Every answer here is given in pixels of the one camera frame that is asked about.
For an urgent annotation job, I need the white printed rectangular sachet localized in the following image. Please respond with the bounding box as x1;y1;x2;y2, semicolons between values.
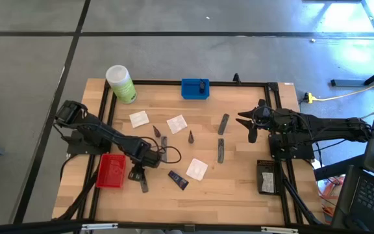
260;171;275;194

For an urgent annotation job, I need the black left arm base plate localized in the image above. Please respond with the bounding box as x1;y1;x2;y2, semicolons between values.
66;129;114;155

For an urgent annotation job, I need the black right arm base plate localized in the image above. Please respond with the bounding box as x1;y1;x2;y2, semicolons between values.
268;133;315;161

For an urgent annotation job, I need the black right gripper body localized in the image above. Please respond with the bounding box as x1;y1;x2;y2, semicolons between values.
247;99;287;144

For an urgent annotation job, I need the yellow extension cord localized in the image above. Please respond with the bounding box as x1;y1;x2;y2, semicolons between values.
305;76;374;104

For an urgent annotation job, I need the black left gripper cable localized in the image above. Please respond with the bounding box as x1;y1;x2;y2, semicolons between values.
141;136;182;164

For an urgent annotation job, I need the black overhead beam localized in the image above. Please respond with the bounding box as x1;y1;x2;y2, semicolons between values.
0;218;374;234

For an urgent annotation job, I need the black plastic basket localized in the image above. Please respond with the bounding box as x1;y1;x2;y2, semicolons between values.
256;159;284;196

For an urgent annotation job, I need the dark blue squeeze tube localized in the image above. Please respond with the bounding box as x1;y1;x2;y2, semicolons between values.
168;170;190;191

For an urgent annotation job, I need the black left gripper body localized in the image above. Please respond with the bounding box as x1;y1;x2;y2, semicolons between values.
130;141;162;169

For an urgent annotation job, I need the green disinfecting wipes canister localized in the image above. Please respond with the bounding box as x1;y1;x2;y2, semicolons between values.
105;64;138;105

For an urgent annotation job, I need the black desk leg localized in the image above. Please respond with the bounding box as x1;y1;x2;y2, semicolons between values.
330;60;374;88

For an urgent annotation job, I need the white square packet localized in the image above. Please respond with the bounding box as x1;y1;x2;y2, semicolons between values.
166;114;188;135
129;110;150;129
185;157;209;182

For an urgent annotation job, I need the black support bar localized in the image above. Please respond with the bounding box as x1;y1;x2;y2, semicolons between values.
313;154;366;181

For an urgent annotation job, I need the red plastic basket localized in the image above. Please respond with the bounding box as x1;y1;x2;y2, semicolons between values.
95;153;127;189

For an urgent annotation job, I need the blue plastic basket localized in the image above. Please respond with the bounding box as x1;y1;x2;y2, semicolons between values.
181;78;210;101

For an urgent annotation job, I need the black aluminium table frame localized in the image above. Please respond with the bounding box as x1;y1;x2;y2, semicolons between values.
75;79;306;228

